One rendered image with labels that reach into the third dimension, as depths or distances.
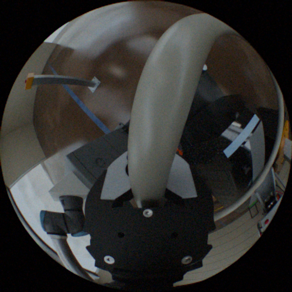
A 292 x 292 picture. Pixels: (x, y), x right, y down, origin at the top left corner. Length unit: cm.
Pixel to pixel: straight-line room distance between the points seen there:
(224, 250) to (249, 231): 136
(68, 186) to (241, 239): 578
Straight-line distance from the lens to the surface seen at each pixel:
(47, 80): 115
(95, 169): 66
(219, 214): 36
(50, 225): 65
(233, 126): 51
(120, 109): 125
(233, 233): 564
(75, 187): 65
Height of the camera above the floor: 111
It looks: 66 degrees down
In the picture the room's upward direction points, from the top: 150 degrees counter-clockwise
